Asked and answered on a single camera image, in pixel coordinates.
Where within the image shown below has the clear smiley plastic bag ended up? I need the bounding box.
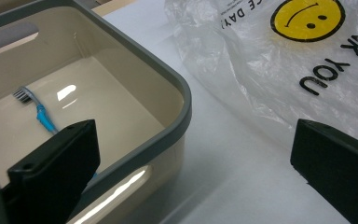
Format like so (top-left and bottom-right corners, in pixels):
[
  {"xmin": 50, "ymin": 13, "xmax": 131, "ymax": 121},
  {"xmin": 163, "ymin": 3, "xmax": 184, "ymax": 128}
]
[{"xmin": 163, "ymin": 0, "xmax": 358, "ymax": 150}]

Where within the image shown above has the white table cover sheet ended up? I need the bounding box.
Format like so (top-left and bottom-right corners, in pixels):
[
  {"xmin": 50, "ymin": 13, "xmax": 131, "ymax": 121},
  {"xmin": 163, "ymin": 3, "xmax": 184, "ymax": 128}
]
[{"xmin": 102, "ymin": 0, "xmax": 352, "ymax": 224}]

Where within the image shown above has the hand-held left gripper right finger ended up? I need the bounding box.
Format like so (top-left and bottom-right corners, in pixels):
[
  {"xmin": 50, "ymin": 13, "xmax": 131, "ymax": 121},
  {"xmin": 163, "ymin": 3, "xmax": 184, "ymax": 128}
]
[{"xmin": 290, "ymin": 119, "xmax": 358, "ymax": 224}]

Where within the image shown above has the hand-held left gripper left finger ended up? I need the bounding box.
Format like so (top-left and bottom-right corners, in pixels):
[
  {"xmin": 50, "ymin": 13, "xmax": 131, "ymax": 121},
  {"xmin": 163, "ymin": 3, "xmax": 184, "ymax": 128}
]
[{"xmin": 0, "ymin": 119, "xmax": 102, "ymax": 224}]

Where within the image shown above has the blue toothbrush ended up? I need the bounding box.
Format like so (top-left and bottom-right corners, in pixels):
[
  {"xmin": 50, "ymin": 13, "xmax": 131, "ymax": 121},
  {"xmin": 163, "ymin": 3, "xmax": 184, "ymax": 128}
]
[{"xmin": 12, "ymin": 86, "xmax": 99, "ymax": 180}]

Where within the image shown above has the beige bin with grey rim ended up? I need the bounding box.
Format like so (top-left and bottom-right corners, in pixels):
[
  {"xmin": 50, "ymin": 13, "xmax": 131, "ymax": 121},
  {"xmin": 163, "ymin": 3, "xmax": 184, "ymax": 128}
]
[{"xmin": 0, "ymin": 0, "xmax": 193, "ymax": 224}]

